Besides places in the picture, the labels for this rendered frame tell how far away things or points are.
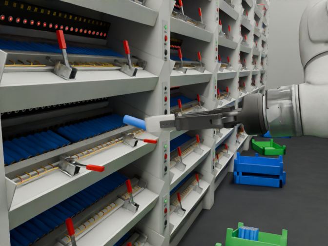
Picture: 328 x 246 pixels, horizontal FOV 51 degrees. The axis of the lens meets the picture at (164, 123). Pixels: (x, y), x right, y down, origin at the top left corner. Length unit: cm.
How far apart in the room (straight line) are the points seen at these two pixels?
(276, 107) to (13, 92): 42
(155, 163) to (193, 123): 50
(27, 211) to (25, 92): 20
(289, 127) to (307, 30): 19
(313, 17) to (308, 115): 19
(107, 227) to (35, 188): 31
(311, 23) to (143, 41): 55
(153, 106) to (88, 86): 38
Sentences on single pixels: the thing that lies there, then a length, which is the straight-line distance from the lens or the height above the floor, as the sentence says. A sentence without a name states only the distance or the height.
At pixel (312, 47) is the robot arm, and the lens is 67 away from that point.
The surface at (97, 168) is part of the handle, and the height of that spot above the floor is 55.
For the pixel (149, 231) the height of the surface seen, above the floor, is 20.
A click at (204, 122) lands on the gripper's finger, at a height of 64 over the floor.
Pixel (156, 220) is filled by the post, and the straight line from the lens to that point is 117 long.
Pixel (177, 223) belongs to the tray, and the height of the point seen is 15.
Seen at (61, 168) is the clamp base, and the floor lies 54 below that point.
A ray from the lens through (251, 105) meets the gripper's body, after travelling 61.
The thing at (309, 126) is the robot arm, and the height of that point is 65.
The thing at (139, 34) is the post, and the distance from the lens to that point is 109.
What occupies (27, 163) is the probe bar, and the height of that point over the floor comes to 57.
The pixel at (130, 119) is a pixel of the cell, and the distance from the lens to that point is 72.
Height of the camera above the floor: 74
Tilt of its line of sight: 9 degrees down
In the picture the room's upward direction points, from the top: straight up
